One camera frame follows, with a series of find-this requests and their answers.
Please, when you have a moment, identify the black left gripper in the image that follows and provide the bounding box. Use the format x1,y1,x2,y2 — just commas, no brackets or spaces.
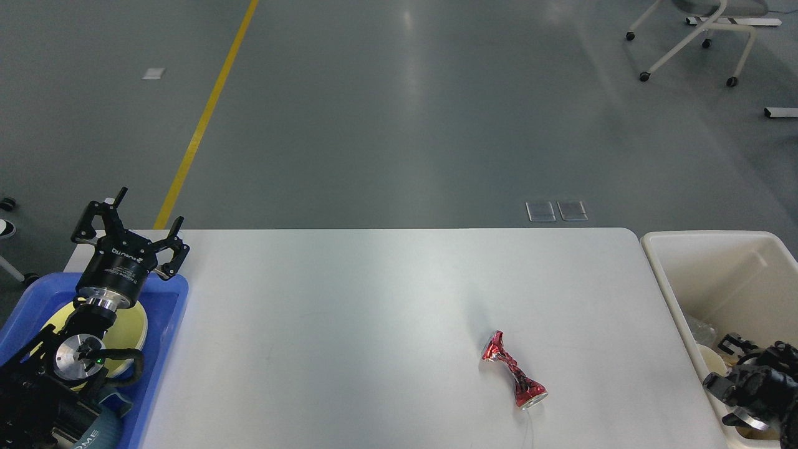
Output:
70,188,190,311

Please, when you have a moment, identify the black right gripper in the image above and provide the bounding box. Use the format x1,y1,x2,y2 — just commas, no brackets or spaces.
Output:
702,333,797,443

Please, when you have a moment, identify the white paper cup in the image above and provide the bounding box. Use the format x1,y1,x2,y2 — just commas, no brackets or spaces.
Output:
696,344,729,376

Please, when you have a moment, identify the aluminium foil tray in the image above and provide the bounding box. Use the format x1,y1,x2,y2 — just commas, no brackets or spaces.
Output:
684,314,718,347

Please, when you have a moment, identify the yellow plastic plate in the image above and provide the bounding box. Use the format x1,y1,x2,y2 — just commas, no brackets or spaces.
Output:
44,303,148,390

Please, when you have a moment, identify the blue-grey HOME mug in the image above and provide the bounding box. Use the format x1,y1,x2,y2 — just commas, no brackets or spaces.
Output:
68,387,133,448

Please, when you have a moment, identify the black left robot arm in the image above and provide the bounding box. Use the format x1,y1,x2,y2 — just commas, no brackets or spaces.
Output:
2,188,190,448

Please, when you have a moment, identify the white floor marker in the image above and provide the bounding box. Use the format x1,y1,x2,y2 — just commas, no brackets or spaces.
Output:
142,67,166,80

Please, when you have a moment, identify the red snack wrapper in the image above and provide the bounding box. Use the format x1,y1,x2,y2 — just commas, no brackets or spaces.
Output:
481,330,549,411

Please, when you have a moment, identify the floor outlet cover right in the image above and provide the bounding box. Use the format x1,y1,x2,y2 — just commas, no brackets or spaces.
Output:
557,201,589,221

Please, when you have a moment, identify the floor outlet cover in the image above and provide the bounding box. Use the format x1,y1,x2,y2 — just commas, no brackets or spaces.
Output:
557,201,589,221
525,201,557,223

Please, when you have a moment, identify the floor outlet cover left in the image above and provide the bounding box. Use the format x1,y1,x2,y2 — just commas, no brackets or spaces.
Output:
525,201,557,223

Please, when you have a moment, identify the white table leg bar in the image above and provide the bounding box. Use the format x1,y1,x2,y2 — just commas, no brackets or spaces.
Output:
764,106,798,119

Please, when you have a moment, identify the white far base bar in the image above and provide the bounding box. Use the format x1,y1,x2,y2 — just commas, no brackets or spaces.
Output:
686,16,782,27

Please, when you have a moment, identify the white rolling chair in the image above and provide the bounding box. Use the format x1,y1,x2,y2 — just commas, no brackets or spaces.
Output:
638,1,771,88

